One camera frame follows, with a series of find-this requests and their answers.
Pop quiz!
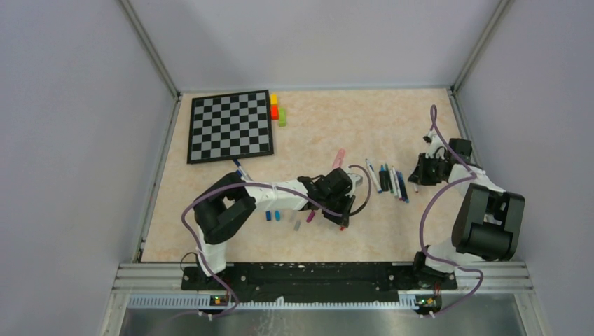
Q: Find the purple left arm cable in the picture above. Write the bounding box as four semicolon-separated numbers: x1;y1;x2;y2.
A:
181;164;372;321

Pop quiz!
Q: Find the white grey marker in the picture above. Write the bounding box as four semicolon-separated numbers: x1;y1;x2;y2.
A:
390;167;403;201

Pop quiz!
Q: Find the white pen blue cap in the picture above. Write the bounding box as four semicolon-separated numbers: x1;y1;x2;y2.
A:
365;158;383;193

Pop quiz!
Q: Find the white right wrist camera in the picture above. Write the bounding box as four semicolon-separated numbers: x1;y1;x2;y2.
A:
423;129;448;160

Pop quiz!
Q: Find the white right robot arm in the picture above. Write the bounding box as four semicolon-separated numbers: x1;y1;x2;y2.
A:
408;134;525;288

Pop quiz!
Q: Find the black and grey chessboard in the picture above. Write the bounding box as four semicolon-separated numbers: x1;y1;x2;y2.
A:
186;90;275;165

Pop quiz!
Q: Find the black blue highlighter marker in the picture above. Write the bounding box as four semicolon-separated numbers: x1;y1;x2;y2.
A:
379;165;390;192

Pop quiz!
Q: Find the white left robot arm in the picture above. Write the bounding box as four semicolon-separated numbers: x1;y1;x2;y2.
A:
192;168;363;289

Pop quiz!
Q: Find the pink highlighter marker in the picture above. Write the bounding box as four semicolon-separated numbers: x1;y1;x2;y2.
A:
332;148;345;169

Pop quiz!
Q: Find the magenta pen cap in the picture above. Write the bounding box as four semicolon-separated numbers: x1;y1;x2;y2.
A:
306;211;316;223

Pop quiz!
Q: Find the grey slotted cable duct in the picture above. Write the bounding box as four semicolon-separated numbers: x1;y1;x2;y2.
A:
127;294;419;311

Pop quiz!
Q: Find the green toy block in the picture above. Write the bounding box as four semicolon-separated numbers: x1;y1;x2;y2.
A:
278;107;286;127

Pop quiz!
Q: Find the dark blue pen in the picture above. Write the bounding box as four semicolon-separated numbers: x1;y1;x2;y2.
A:
395;171;406;202

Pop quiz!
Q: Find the blue capped pen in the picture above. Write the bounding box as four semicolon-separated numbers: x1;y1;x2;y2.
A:
398;171;409;203

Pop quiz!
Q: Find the green transparent pen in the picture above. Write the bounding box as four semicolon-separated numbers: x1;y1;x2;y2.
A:
384;163;395;194

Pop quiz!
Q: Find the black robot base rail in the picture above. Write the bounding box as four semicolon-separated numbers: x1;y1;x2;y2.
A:
181;262;457;303

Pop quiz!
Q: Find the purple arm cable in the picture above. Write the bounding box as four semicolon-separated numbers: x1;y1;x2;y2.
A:
181;164;372;321
418;104;485;319

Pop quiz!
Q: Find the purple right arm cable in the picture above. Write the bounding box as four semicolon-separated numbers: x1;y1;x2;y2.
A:
418;104;485;319

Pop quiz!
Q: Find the orange toy block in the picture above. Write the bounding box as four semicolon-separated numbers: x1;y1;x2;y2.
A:
270;104;279;120

